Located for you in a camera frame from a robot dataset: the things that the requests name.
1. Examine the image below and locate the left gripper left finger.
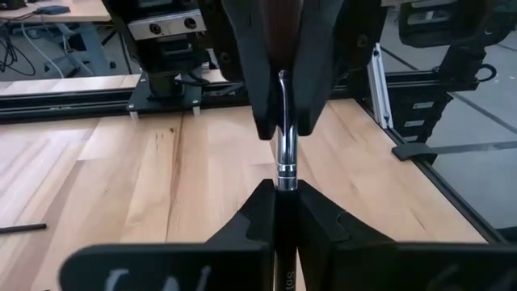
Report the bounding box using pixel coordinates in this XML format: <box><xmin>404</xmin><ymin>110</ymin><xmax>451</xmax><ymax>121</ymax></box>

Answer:
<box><xmin>59</xmin><ymin>179</ymin><xmax>277</xmax><ymax>291</ymax></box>

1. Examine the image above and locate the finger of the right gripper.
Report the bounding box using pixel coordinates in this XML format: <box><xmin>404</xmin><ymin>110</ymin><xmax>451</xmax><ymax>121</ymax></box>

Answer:
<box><xmin>294</xmin><ymin>0</ymin><xmax>344</xmax><ymax>137</ymax></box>
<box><xmin>221</xmin><ymin>0</ymin><xmax>280</xmax><ymax>141</ymax></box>

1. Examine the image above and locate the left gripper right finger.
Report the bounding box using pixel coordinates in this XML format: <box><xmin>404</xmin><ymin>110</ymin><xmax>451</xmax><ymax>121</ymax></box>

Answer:
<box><xmin>297</xmin><ymin>179</ymin><xmax>517</xmax><ymax>291</ymax></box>

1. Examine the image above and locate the black fan makeup brush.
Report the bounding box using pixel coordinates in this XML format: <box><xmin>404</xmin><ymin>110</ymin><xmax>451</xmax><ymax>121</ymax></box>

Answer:
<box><xmin>260</xmin><ymin>0</ymin><xmax>304</xmax><ymax>291</ymax></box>

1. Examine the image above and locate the thin black makeup brush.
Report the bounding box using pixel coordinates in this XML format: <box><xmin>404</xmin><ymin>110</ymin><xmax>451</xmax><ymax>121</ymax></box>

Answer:
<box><xmin>0</xmin><ymin>222</ymin><xmax>48</xmax><ymax>236</ymax></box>

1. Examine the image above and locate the grey desk foot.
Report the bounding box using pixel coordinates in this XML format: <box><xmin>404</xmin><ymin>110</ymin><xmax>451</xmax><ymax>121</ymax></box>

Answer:
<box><xmin>60</xmin><ymin>22</ymin><xmax>118</xmax><ymax>78</ymax></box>

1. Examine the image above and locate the silver aluminium bracket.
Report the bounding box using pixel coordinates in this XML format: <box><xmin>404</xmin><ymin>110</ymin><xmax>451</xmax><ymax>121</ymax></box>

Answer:
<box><xmin>366</xmin><ymin>43</ymin><xmax>393</xmax><ymax>129</ymax></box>

